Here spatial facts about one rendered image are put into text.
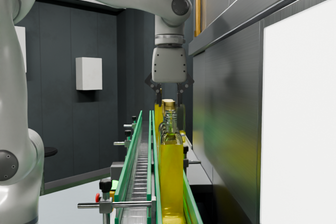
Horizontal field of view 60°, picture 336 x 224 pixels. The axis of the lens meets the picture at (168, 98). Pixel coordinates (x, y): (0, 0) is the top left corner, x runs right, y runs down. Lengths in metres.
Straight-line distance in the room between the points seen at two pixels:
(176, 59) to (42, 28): 3.24
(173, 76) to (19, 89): 0.40
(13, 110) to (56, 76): 3.21
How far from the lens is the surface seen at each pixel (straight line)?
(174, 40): 0.82
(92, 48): 4.24
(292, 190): 0.41
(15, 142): 0.77
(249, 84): 0.53
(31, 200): 0.88
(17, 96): 0.81
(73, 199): 1.73
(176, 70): 0.83
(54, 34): 4.02
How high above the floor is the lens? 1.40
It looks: 4 degrees down
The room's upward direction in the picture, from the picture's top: straight up
